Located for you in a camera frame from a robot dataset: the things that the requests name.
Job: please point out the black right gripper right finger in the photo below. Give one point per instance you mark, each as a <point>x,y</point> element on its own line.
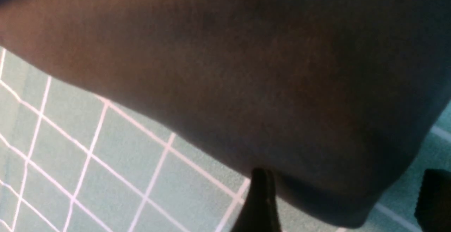
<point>433,208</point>

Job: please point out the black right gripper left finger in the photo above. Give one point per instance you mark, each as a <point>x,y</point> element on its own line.
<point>259,203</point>

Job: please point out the dark gray long-sleeve top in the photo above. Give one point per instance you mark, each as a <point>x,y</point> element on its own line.
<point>322,102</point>

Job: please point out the teal grid table mat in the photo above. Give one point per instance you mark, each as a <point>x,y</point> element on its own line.
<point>74,162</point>

